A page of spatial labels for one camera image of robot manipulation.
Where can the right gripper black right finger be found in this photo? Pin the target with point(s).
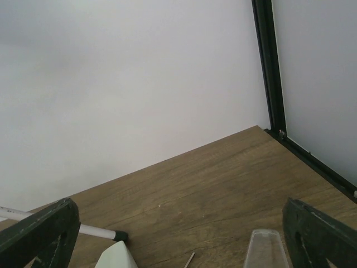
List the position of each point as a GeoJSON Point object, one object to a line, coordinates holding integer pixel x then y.
{"type": "Point", "coordinates": [314, 239]}

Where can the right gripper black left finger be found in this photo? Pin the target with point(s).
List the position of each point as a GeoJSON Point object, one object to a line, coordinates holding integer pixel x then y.
{"type": "Point", "coordinates": [46, 238]}

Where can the clear plastic metronome cover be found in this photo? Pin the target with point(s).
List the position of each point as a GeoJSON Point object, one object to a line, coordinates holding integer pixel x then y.
{"type": "Point", "coordinates": [265, 249]}

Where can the white metronome body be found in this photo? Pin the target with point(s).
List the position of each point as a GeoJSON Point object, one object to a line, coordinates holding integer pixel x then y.
{"type": "Point", "coordinates": [116, 256]}

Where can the thin metal pendulum rod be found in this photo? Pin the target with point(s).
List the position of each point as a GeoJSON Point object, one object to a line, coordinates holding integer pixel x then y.
{"type": "Point", "coordinates": [189, 260]}

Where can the black right table rail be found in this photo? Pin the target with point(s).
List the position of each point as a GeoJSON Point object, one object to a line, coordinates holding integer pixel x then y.
{"type": "Point", "coordinates": [340, 183]}

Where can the black right corner post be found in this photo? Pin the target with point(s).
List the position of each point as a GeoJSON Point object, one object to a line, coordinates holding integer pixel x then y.
{"type": "Point", "coordinates": [266, 36]}

